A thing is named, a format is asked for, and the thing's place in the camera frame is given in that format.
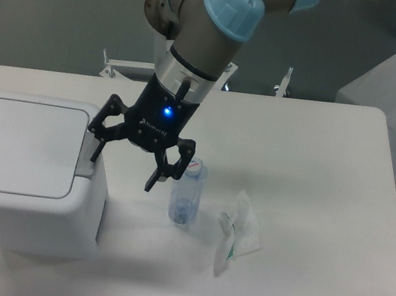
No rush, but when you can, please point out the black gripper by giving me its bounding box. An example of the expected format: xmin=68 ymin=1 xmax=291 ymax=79
xmin=79 ymin=64 xmax=209 ymax=199

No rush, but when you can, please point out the white push-lid trash can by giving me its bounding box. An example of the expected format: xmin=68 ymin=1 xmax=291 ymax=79
xmin=0 ymin=91 xmax=108 ymax=259

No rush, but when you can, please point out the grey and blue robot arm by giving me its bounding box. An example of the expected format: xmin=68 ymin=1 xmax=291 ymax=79
xmin=88 ymin=0 xmax=320 ymax=190

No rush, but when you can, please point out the clear plastic water bottle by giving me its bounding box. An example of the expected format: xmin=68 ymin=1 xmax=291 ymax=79
xmin=167 ymin=157 xmax=208 ymax=226

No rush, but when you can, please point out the crumpled white plastic wrapper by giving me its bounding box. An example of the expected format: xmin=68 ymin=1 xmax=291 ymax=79
xmin=213 ymin=190 xmax=262 ymax=277

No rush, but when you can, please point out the white pedestal base bracket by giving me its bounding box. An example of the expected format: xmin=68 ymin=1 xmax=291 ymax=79
xmin=98 ymin=49 xmax=294 ymax=98

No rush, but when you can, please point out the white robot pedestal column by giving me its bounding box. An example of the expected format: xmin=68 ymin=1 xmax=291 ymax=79
xmin=144 ymin=0 xmax=181 ymax=70

